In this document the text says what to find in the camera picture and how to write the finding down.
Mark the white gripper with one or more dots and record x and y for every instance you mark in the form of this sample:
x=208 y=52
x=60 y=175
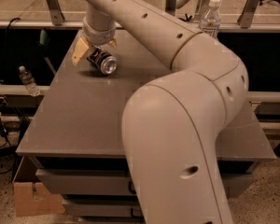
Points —
x=98 y=34

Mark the blue pepsi can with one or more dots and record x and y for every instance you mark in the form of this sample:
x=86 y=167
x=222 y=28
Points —
x=102 y=60

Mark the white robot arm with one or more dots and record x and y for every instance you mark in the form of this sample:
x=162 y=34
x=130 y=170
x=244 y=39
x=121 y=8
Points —
x=170 y=125

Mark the grey drawer cabinet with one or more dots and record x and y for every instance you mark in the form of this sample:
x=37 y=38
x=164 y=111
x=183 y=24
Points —
x=78 y=124

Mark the clear water bottle on table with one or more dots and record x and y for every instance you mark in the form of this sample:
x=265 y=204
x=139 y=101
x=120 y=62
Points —
x=210 y=20

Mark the lower grey drawer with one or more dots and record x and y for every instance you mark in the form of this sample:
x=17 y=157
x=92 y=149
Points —
x=102 y=208

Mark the cardboard box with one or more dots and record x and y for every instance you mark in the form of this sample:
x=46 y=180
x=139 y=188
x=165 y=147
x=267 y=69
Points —
x=31 y=197

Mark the green handled tool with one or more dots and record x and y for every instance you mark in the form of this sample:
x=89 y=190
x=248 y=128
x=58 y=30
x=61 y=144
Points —
x=43 y=43

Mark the left metal bracket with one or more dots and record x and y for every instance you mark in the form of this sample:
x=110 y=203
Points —
x=55 y=12

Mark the small water bottle on rail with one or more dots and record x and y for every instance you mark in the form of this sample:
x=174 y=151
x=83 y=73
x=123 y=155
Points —
x=28 y=81

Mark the right metal bracket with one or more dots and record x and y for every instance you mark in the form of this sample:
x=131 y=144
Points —
x=247 y=15

